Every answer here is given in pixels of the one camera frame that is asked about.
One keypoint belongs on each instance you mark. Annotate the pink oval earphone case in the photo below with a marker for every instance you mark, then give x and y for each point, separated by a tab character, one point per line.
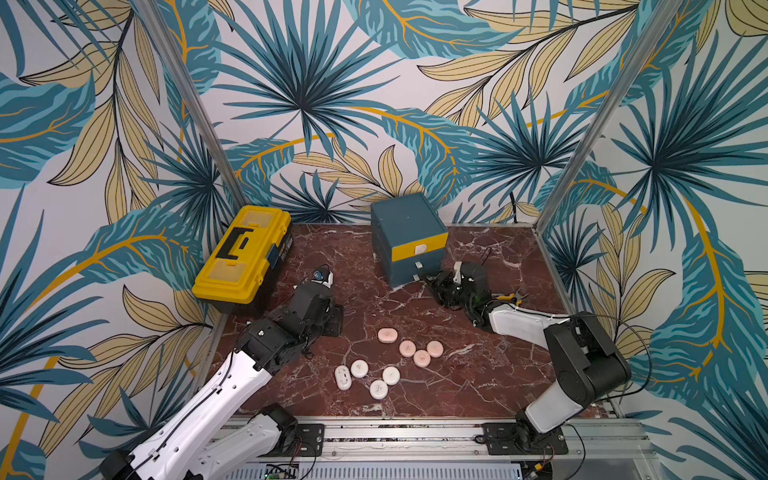
387	335

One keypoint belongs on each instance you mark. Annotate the left aluminium frame post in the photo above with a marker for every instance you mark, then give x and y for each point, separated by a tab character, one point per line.
164	43

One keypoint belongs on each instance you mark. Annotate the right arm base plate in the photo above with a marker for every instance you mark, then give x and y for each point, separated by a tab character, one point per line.
508	438

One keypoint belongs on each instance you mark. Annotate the white round case lower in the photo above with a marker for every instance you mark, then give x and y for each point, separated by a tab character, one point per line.
379	389

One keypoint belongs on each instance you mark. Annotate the yellow handled pliers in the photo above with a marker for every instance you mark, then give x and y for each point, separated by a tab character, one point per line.
516	298

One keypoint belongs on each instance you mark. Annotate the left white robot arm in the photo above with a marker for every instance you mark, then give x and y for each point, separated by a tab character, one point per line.
184	448

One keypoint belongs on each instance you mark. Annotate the yellow black toolbox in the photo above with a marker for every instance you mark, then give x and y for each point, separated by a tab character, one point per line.
241	273

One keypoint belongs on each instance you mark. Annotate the white round case upper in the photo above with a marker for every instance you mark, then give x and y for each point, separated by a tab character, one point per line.
359	368

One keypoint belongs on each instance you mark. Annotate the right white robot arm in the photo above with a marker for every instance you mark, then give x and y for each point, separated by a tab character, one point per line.
586	361

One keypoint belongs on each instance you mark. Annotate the white round case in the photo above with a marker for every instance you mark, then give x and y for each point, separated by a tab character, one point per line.
359	368
379	389
391	375

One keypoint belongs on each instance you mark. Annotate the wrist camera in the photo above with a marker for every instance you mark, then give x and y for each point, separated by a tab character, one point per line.
323	275
466	272

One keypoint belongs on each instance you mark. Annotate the pink round case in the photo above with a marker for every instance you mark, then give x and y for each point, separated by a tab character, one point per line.
407	348
435	349
422	358

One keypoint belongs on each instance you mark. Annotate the aluminium front rail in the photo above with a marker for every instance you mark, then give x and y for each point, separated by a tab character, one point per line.
431	448

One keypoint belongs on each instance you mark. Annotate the right aluminium frame post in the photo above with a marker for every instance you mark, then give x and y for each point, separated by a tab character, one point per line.
662	15

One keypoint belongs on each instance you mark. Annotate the yellow top drawer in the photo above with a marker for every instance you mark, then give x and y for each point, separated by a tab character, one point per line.
418	247

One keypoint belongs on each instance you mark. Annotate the aluminium frame post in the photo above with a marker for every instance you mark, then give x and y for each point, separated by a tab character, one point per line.
662	15
164	43

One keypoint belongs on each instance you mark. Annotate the white oval earphone case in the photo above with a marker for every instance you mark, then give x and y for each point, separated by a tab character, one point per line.
343	377

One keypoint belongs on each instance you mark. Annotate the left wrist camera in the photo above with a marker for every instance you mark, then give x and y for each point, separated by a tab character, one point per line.
323	275

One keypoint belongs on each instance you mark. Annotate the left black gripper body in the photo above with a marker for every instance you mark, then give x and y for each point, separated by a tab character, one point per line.
330	325

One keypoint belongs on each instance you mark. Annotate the teal drawer cabinet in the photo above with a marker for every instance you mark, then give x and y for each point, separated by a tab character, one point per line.
397	221

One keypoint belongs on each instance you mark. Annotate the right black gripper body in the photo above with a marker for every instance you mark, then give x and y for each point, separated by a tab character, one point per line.
454	291

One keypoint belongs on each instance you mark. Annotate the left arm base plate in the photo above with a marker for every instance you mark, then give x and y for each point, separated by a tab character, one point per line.
307	440

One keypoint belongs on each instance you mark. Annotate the white round case right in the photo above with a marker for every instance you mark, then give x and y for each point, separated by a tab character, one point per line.
391	375

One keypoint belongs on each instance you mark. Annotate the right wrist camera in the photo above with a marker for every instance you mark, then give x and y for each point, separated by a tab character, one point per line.
466	272

